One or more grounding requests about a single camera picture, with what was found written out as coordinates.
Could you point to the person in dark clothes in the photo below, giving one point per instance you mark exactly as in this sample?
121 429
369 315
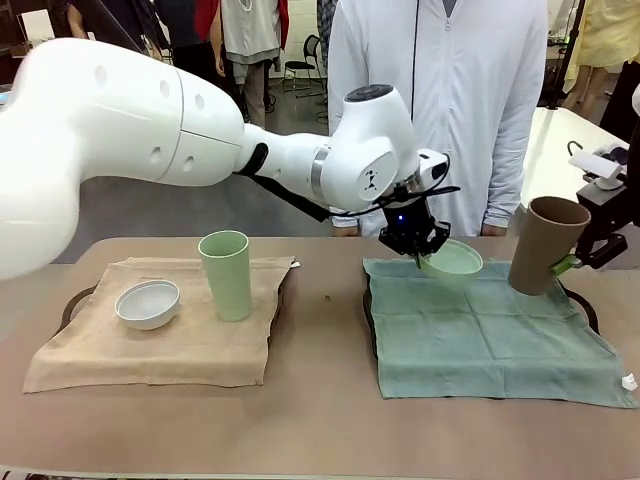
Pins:
145 20

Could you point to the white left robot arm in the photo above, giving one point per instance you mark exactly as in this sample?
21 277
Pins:
125 125

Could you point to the person's left forearm white sleeve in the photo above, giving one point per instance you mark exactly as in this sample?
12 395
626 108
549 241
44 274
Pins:
505 190

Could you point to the teal cloth mat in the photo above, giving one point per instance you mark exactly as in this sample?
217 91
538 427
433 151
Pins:
475 340

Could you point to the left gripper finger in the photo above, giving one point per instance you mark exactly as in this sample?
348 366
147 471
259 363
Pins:
419 261
430 255

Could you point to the pale green tall cup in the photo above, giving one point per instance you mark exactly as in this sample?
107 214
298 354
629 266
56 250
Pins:
227 290

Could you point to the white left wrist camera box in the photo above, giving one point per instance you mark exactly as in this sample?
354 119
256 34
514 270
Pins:
432 167

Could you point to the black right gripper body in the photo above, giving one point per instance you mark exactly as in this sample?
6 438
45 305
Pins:
602 210

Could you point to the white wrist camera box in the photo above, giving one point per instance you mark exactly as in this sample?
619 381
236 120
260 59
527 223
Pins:
600 167
432 167

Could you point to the white background table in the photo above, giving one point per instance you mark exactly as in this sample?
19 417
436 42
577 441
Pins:
550 140

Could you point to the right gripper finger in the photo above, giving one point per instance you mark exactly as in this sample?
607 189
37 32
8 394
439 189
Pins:
565 265
612 250

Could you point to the brown paper-look cup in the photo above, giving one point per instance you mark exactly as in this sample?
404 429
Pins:
540 250

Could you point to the person's left hand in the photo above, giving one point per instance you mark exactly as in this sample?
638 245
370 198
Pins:
492 231

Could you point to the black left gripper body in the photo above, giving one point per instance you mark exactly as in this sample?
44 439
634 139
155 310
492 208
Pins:
410 227

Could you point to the person in white jacket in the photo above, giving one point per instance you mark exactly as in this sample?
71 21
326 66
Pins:
450 100

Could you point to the person's right hand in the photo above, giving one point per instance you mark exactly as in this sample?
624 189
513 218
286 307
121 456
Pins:
346 231

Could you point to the pale green bowl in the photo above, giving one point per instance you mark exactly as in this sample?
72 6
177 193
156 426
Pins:
450 265

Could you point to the black tripod stand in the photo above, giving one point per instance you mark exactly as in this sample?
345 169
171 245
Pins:
575 50

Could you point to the beige linen cloth mat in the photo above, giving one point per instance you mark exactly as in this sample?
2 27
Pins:
150 355

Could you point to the black metal chair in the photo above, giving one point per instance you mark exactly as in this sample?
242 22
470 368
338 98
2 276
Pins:
312 50

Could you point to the person in red and white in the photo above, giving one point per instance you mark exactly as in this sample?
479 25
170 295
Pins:
250 30

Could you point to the white round bowl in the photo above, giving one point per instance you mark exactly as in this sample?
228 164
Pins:
150 315

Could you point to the person in yellow garment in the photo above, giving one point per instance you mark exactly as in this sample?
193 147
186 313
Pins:
610 30

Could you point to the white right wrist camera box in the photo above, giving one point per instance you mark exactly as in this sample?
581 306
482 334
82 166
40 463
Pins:
600 167

